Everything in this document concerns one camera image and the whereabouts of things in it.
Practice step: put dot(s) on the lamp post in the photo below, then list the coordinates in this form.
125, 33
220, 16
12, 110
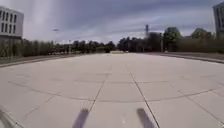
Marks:
55, 29

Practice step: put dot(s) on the grey building with windows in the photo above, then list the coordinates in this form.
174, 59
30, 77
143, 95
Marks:
219, 16

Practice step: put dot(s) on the row of trees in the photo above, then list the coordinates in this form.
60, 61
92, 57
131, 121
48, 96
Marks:
173, 41

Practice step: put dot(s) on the white curved office building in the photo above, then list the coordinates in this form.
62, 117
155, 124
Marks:
10, 23

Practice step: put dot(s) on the tall thin tower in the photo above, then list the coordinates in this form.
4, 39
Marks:
146, 29

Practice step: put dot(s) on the robot's own part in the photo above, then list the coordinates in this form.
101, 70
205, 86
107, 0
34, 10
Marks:
145, 118
80, 119

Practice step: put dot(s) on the pale slab paved plaza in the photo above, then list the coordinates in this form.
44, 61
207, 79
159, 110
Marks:
116, 73

